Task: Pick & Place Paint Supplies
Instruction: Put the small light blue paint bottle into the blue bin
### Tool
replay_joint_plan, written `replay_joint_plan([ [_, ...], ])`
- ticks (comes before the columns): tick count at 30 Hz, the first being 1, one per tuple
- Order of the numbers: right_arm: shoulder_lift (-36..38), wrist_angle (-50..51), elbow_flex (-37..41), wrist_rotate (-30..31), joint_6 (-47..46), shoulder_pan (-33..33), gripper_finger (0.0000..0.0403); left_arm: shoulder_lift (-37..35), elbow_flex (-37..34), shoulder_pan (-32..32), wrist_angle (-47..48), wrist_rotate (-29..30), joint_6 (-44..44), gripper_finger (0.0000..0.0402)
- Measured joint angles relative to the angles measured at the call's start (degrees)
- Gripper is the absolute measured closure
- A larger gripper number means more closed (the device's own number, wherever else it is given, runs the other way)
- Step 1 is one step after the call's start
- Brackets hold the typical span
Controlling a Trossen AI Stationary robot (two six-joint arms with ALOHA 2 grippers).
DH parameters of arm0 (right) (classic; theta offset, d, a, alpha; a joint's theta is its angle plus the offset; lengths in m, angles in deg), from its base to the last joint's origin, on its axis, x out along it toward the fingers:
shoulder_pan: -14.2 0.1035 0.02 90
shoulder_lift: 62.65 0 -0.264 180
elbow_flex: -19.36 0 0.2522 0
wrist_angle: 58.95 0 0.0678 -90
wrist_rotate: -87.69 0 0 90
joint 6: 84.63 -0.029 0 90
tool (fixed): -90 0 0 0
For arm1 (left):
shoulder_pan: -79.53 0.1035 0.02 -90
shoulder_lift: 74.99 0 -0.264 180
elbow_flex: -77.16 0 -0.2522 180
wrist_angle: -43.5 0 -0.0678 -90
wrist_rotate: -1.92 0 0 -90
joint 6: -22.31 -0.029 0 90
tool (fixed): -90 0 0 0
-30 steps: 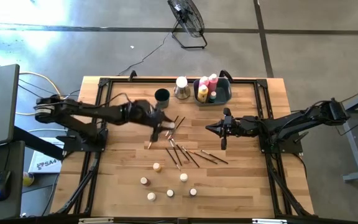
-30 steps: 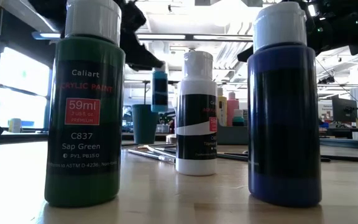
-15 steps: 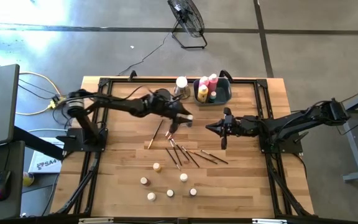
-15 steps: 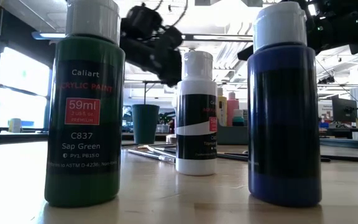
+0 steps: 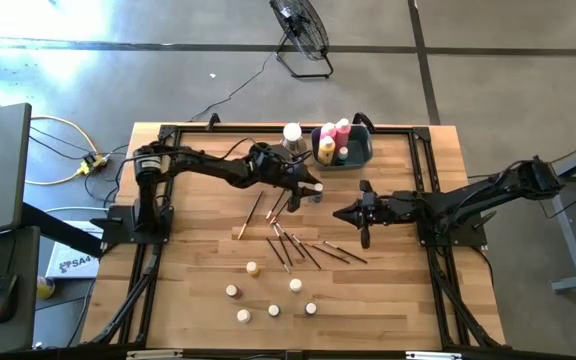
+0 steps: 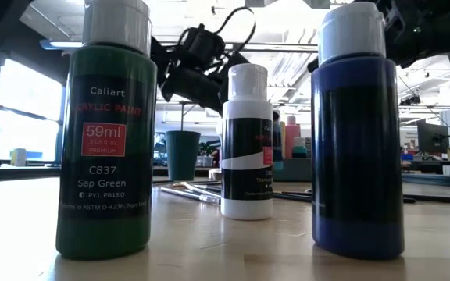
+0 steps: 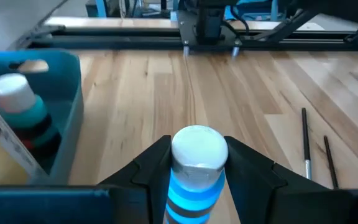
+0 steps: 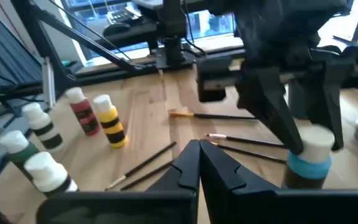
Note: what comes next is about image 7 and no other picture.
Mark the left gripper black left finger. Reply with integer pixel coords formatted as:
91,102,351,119
99,134,173,224

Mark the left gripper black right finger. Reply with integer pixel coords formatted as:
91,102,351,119
224,136,290,224

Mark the small light blue paint bottle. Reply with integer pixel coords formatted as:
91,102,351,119
165,124,229,224

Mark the short paintbrush silver ferrule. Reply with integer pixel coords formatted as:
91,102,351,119
301,107,313,181

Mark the small teal paint bottle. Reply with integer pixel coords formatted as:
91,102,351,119
0,73,62,162

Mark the short paintbrush orange ferrule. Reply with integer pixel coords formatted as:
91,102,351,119
323,135,339,190

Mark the teal plastic bin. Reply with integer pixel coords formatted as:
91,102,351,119
0,48,85,186

